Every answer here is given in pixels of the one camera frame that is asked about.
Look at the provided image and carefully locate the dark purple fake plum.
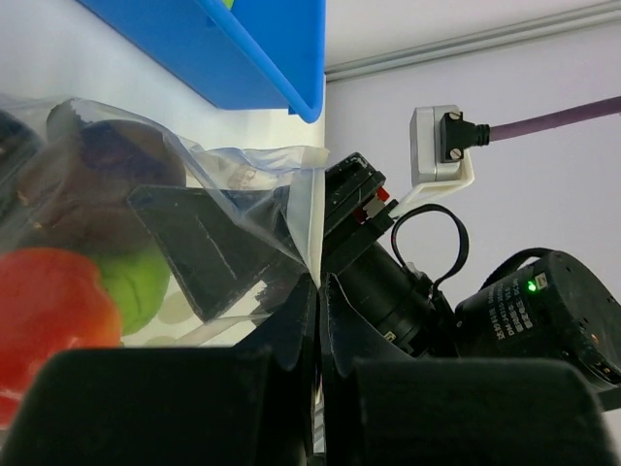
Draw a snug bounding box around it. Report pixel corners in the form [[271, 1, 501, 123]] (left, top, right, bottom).
[[16, 98, 187, 252]]

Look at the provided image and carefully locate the red fake tomato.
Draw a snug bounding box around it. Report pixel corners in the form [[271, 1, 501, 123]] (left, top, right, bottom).
[[1, 248, 122, 428]]

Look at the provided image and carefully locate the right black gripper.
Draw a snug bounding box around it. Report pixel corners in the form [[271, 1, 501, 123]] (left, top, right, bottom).
[[321, 152, 394, 272]]

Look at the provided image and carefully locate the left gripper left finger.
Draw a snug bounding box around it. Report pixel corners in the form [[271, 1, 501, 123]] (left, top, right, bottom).
[[1, 279, 315, 465]]

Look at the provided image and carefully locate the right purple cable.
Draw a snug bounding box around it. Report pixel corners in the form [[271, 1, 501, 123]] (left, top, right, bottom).
[[441, 94, 621, 164]]

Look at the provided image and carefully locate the blue plastic bin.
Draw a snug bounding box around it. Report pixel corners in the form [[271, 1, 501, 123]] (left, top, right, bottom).
[[83, 0, 326, 123]]

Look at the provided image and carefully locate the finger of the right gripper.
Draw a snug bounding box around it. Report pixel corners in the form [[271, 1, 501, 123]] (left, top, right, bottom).
[[128, 185, 311, 322]]

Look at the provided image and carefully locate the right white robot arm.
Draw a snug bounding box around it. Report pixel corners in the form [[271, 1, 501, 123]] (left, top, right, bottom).
[[128, 153, 620, 411]]

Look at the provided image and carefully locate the light green fake lime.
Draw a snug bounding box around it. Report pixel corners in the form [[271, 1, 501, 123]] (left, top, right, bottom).
[[92, 244, 171, 335]]

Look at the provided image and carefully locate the clear zip top bag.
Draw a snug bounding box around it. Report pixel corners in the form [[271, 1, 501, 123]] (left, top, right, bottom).
[[1, 96, 328, 347]]

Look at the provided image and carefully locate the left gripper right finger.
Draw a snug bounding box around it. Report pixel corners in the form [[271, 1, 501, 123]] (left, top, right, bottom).
[[319, 276, 620, 465]]

